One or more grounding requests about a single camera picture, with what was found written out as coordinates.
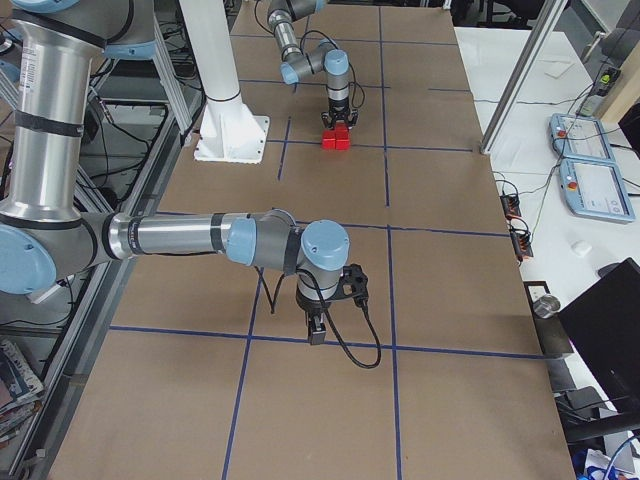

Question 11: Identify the teach pendant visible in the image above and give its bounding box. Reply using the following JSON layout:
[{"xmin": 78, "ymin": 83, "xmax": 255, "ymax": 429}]
[
  {"xmin": 549, "ymin": 113, "xmax": 615, "ymax": 162},
  {"xmin": 559, "ymin": 158, "xmax": 636, "ymax": 224}
]

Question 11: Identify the steel cup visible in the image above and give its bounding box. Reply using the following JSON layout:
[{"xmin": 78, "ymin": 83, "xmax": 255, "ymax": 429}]
[{"xmin": 532, "ymin": 293, "xmax": 561, "ymax": 319}]

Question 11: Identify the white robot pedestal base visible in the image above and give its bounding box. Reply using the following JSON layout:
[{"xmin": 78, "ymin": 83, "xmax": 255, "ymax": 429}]
[{"xmin": 180, "ymin": 0, "xmax": 270, "ymax": 164}]

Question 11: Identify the upper teach pendant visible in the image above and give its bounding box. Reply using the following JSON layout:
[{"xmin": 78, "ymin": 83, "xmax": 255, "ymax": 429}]
[{"xmin": 549, "ymin": 113, "xmax": 615, "ymax": 162}]

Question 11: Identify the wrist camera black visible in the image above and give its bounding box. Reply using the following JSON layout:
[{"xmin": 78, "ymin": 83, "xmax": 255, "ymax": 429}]
[{"xmin": 342, "ymin": 263, "xmax": 369, "ymax": 309}]

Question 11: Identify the red block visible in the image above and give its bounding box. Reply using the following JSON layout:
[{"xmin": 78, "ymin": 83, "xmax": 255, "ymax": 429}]
[
  {"xmin": 321, "ymin": 129, "xmax": 336, "ymax": 150},
  {"xmin": 334, "ymin": 124, "xmax": 349, "ymax": 137},
  {"xmin": 334, "ymin": 132, "xmax": 351, "ymax": 151}
]

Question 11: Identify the black monitor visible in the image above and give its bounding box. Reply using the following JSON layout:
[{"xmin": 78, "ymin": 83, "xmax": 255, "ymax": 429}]
[{"xmin": 559, "ymin": 258, "xmax": 639, "ymax": 413}]

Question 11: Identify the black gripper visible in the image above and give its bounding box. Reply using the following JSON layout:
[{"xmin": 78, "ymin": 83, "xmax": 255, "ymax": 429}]
[
  {"xmin": 321, "ymin": 103, "xmax": 359, "ymax": 130},
  {"xmin": 296, "ymin": 292, "xmax": 331, "ymax": 345}
]

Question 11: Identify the lower teach pendant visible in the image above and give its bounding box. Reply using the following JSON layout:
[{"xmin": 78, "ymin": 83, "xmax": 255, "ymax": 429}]
[{"xmin": 559, "ymin": 158, "xmax": 636, "ymax": 224}]

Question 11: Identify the aluminium frame post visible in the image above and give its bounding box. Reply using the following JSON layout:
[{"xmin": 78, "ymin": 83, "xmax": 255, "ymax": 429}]
[{"xmin": 480, "ymin": 0, "xmax": 568, "ymax": 155}]

